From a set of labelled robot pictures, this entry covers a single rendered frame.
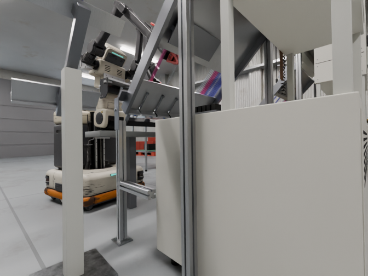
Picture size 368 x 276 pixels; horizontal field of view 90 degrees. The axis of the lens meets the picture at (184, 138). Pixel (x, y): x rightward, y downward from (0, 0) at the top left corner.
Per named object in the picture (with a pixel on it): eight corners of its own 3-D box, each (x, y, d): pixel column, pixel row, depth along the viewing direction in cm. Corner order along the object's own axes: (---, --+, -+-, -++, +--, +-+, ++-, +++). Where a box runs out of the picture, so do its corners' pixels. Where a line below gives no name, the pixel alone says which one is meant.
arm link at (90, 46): (127, 2, 131) (115, -7, 122) (136, 13, 127) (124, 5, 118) (97, 53, 149) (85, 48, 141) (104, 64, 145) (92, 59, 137)
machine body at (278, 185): (156, 262, 80) (154, 120, 81) (237, 214, 129) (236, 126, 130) (367, 426, 34) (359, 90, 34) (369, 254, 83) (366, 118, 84)
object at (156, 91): (127, 109, 102) (125, 106, 104) (202, 118, 149) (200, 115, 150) (139, 80, 93) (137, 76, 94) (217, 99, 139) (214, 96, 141)
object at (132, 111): (127, 114, 102) (123, 106, 105) (203, 121, 148) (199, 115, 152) (128, 113, 101) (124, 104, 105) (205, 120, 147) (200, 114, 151)
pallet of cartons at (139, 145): (171, 154, 672) (171, 131, 673) (147, 156, 591) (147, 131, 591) (147, 153, 766) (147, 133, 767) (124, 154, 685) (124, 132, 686)
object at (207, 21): (157, 48, 82) (152, 43, 85) (234, 80, 129) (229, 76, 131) (196, -40, 66) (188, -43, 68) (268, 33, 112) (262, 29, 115)
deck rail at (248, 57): (203, 121, 148) (200, 116, 151) (205, 121, 149) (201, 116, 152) (268, 33, 112) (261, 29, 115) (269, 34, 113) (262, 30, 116)
